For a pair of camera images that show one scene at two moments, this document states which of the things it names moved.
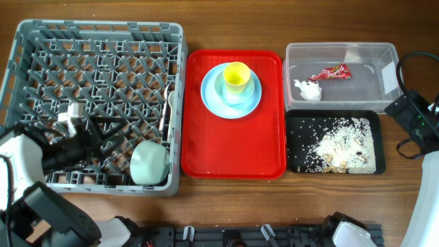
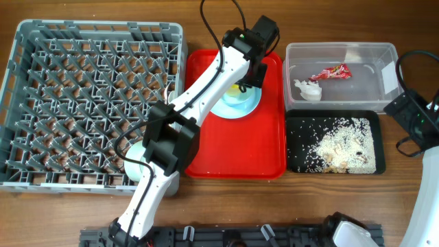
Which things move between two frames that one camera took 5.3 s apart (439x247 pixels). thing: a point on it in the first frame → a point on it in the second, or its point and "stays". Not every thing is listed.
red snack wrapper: [341, 71] stays
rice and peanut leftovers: [347, 147] stays
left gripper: [93, 145] → [260, 79]
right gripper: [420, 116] stays
